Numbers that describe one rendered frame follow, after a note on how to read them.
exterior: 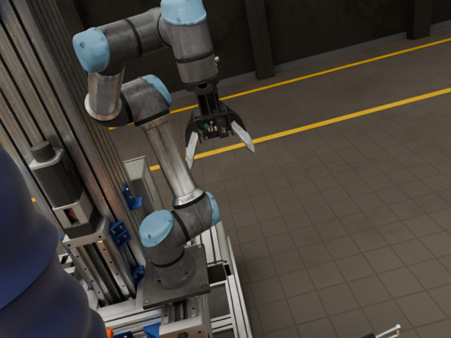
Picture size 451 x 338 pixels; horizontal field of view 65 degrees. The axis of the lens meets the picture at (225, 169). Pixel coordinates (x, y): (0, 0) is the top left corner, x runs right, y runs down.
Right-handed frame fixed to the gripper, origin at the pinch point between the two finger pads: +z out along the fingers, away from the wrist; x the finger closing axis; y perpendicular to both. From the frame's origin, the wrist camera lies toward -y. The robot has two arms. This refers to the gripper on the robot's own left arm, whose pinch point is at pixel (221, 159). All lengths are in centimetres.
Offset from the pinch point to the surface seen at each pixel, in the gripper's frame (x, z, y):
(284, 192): 49, 152, -191
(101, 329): -29.3, 13.1, 27.2
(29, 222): -28.3, -13.9, 29.6
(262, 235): 18, 152, -144
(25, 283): -29.6, -8.4, 35.2
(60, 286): -30.0, -1.1, 29.1
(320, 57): 223, 145, -553
